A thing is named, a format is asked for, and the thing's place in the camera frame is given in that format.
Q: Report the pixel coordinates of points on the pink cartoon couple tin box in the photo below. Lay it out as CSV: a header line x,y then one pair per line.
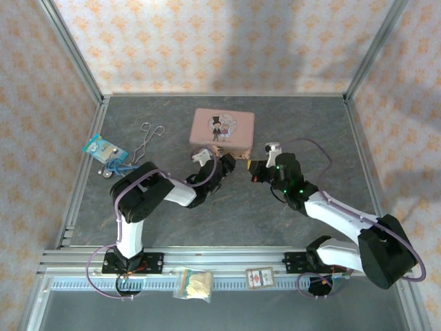
x,y
224,127

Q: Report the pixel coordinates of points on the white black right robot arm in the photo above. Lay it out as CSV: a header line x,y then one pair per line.
x,y
330,210

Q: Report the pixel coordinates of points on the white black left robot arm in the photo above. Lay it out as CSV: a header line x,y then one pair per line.
x,y
131,234

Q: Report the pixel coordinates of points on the small card pack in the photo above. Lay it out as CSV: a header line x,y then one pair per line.
x,y
260,278

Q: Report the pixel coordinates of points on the clear bag of snacks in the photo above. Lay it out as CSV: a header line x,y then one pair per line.
x,y
198,282

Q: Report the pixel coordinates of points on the blue plastic packet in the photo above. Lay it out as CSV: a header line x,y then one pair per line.
x,y
100,146

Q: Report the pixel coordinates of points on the aluminium side table rail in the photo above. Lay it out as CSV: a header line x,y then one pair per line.
x,y
361,148
86,165

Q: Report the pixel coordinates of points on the aluminium front frame rail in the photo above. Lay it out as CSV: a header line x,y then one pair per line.
x,y
220,258

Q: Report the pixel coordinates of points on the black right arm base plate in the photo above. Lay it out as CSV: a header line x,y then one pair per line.
x,y
293,262

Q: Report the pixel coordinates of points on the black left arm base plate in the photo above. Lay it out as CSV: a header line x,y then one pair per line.
x,y
155,262

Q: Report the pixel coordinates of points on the aluminium frame post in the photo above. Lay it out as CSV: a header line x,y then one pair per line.
x,y
375,51
72,51

